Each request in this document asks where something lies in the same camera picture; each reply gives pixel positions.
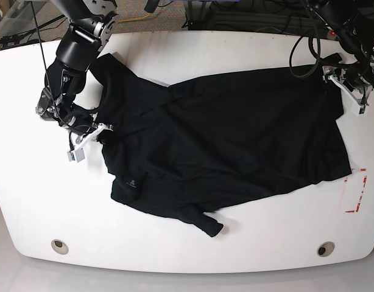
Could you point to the right table grommet hole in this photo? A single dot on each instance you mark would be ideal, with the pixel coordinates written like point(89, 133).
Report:
point(325, 249)

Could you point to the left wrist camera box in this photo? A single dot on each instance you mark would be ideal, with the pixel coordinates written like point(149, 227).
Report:
point(358, 109)

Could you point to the left table grommet hole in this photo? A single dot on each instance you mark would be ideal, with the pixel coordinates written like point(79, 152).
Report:
point(59, 247)

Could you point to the red tape rectangle marking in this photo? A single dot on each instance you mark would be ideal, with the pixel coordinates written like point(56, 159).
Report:
point(353, 191)

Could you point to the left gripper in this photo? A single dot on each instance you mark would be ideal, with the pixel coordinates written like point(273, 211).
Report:
point(357, 83)

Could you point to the table grommet hole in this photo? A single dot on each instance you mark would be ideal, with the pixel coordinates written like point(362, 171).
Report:
point(59, 247)
point(325, 249)

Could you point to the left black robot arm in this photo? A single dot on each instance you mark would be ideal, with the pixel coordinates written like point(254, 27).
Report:
point(355, 33)

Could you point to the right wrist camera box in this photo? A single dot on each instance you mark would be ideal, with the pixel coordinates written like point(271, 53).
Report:
point(76, 155)

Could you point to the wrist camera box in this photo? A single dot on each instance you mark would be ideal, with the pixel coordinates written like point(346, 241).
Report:
point(76, 155)
point(358, 109)

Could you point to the black T-shirt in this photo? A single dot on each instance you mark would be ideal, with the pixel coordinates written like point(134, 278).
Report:
point(186, 150)

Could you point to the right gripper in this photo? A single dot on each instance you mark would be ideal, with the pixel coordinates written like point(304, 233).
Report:
point(80, 121)

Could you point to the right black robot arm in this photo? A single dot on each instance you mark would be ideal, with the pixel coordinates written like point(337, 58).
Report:
point(90, 27)

